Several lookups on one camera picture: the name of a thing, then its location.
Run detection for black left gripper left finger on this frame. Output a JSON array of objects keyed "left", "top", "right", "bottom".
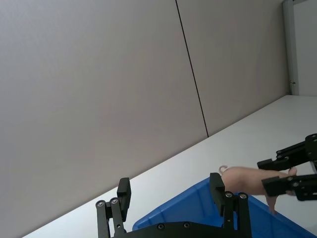
[{"left": 96, "top": 177, "right": 131, "bottom": 238}]

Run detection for blue plastic bin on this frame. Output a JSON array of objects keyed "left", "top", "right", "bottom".
[{"left": 132, "top": 178, "right": 317, "bottom": 238}]

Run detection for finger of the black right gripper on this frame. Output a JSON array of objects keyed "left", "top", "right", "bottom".
[
  {"left": 261, "top": 173, "right": 317, "bottom": 202},
  {"left": 257, "top": 133, "right": 317, "bottom": 172}
]

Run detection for pink toy pig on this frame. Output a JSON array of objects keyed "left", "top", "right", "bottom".
[{"left": 218, "top": 165, "right": 298, "bottom": 215}]

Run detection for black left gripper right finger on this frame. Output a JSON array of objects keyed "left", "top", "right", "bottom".
[{"left": 210, "top": 173, "right": 252, "bottom": 233}]

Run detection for grey door frame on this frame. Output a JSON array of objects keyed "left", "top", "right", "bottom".
[{"left": 282, "top": 0, "right": 317, "bottom": 96}]

